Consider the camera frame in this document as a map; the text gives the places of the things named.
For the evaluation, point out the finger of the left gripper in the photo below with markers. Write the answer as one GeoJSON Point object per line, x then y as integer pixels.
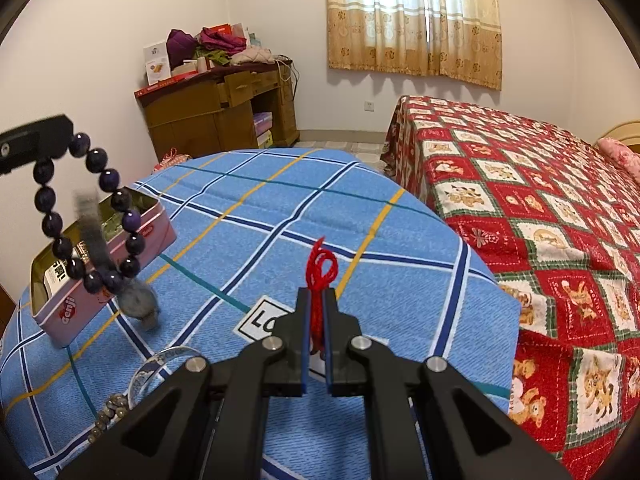
{"type": "Point", "coordinates": [45, 138]}

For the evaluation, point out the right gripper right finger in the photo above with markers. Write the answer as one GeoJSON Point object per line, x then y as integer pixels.
{"type": "Point", "coordinates": [344, 376]}

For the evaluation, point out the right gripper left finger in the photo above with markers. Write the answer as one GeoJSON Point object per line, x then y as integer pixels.
{"type": "Point", "coordinates": [289, 374]}

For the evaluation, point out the red string coin pendant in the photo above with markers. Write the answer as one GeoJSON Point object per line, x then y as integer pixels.
{"type": "Point", "coordinates": [321, 271]}

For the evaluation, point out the silver wrist watch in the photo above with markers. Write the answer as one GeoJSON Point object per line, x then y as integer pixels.
{"type": "Point", "coordinates": [135, 298]}

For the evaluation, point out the green jade bangle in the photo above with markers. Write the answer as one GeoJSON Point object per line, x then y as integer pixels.
{"type": "Point", "coordinates": [112, 226]}

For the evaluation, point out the pink floral bag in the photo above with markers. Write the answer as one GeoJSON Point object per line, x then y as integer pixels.
{"type": "Point", "coordinates": [170, 159]}

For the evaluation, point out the clear glass bangle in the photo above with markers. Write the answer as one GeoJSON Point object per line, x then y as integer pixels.
{"type": "Point", "coordinates": [144, 375]}

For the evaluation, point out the blue plaid table cloth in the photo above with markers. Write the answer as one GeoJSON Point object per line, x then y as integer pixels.
{"type": "Point", "coordinates": [226, 262]}

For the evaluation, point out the white product box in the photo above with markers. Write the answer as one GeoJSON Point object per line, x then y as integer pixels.
{"type": "Point", "coordinates": [157, 65]}

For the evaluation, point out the printed paper leaflet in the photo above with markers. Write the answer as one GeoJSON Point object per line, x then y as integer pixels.
{"type": "Point", "coordinates": [56, 275]}

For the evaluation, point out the red flat box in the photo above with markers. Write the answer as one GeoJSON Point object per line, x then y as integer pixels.
{"type": "Point", "coordinates": [169, 82]}

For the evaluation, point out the pink metal tin box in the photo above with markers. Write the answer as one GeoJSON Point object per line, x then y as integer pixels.
{"type": "Point", "coordinates": [63, 316]}

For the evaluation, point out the brown wooden desk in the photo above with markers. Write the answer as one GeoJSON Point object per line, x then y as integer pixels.
{"type": "Point", "coordinates": [213, 112]}

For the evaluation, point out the pile of clothes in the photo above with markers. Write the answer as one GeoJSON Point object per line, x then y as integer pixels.
{"type": "Point", "coordinates": [216, 44]}

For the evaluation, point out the purple storage box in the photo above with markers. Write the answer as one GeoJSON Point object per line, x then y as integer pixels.
{"type": "Point", "coordinates": [263, 122]}

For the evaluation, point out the red patterned bed cover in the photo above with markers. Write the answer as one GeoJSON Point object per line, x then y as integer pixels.
{"type": "Point", "coordinates": [558, 226]}

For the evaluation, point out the pink pillow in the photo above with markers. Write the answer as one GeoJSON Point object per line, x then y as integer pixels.
{"type": "Point", "coordinates": [622, 156]}

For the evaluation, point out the beige patterned curtain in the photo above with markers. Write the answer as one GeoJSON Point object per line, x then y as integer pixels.
{"type": "Point", "coordinates": [457, 39]}

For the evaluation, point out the wooden bed headboard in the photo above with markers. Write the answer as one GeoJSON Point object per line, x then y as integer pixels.
{"type": "Point", "coordinates": [627, 133]}

